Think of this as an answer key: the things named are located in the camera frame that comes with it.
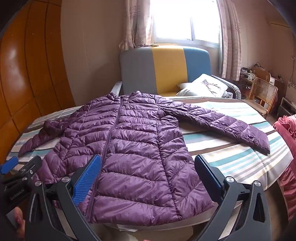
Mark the wicker chair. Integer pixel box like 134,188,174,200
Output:
248,77,278,117

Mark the window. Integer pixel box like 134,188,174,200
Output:
148,0,222,48

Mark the striped bed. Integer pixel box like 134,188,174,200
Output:
6,96,294,241

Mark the patterned beige curtain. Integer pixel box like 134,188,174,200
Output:
217,0,242,81
119,0,155,50

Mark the person's left hand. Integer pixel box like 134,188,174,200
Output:
13,206,26,240

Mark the cluttered wooden desk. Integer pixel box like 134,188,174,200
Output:
239,62,285,100

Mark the purple down jacket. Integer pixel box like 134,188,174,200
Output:
18,91,270,226

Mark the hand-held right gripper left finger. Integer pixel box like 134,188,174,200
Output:
25,154,104,241

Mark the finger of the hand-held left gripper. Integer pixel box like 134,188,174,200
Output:
0,156,19,175
19,155,43,180

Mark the grey yellow blue sofa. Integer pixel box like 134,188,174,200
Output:
111,45,241,100

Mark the pink ruffled blanket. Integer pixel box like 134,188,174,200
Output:
273,114,296,219

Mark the wooden wardrobe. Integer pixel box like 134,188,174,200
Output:
0,0,75,164

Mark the white printed pillow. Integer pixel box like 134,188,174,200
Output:
176,74,229,98

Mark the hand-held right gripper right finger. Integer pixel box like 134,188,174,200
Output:
194,154,272,241

